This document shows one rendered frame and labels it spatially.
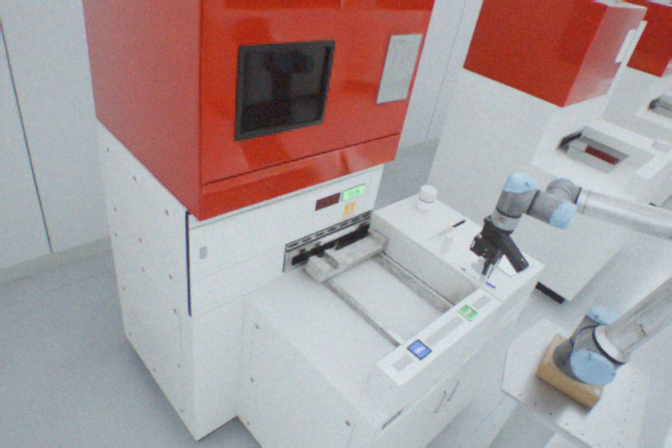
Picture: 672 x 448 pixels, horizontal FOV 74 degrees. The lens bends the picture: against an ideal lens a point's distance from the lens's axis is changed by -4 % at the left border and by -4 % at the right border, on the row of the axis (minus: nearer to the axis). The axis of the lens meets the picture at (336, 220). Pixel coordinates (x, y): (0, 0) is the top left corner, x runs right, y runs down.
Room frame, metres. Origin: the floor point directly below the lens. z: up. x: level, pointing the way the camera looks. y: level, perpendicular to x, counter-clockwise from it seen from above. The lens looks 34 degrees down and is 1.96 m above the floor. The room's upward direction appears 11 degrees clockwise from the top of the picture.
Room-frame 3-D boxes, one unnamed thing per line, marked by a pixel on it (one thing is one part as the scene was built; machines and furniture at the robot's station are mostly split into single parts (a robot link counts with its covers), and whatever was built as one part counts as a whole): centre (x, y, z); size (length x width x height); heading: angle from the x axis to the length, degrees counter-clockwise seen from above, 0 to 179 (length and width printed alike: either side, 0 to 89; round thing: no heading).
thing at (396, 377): (1.02, -0.40, 0.89); 0.55 x 0.09 x 0.14; 139
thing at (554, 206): (1.09, -0.56, 1.40); 0.11 x 0.11 x 0.08; 63
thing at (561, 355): (1.06, -0.87, 0.93); 0.15 x 0.15 x 0.10
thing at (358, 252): (1.41, -0.07, 0.87); 0.36 x 0.08 x 0.03; 139
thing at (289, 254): (1.43, 0.01, 0.89); 0.44 x 0.02 x 0.10; 139
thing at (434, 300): (1.38, -0.31, 0.84); 0.50 x 0.02 x 0.03; 49
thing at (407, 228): (1.54, -0.49, 0.89); 0.62 x 0.35 x 0.14; 49
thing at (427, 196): (1.71, -0.36, 1.01); 0.07 x 0.07 x 0.10
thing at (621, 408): (1.05, -0.88, 0.75); 0.45 x 0.44 x 0.13; 58
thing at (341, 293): (1.18, -0.13, 0.84); 0.50 x 0.02 x 0.03; 49
